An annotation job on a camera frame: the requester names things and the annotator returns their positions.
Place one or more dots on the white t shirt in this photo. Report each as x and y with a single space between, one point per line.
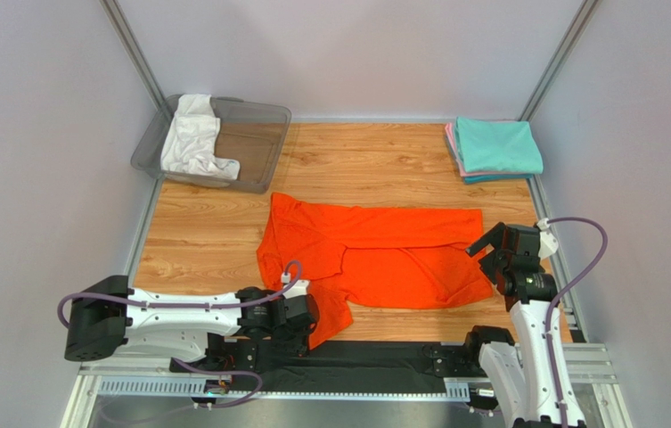
190 145

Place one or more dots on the orange t shirt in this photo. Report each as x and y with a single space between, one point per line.
392 258

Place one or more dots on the right corner aluminium post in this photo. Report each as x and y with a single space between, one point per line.
576 28

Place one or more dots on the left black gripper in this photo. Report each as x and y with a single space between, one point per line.
299 342

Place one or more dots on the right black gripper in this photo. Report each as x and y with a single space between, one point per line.
503 244

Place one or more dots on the corner aluminium post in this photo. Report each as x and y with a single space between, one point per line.
121 26
576 28

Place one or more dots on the left corner aluminium post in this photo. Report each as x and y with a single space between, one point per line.
121 26

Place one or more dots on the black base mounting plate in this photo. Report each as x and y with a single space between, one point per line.
345 366

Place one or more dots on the dark teal folded t shirt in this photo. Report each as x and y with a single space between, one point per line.
469 180

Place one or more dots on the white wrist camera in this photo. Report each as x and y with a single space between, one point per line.
293 288
549 244

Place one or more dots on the aluminium frame rail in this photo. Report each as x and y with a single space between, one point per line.
160 377

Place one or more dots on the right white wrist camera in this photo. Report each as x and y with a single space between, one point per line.
549 244

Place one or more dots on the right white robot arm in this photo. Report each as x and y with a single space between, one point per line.
527 368

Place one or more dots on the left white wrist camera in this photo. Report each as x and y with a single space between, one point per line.
293 288

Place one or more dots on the clear plastic bin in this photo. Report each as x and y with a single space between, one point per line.
251 133

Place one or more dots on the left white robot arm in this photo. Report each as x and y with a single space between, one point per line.
112 318

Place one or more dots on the pink folded t shirt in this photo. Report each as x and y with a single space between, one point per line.
451 145

